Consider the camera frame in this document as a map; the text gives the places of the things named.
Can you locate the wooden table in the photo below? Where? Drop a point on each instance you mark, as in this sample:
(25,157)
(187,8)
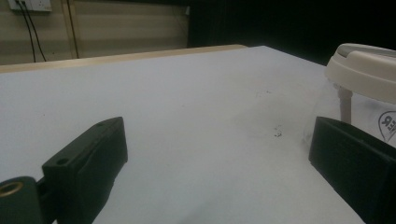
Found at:
(124,57)

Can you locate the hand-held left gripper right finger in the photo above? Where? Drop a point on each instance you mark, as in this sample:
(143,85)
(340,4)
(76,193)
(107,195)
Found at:
(358,161)

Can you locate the white wall socket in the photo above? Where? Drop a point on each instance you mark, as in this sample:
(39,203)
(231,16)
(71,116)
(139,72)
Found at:
(37,4)

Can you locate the white table board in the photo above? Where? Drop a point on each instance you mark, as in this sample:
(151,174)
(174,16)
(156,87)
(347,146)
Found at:
(186,109)

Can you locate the clear jar with white lid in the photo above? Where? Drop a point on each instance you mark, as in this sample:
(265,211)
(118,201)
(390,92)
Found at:
(364,70)

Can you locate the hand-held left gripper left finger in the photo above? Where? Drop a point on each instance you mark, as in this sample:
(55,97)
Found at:
(84,168)

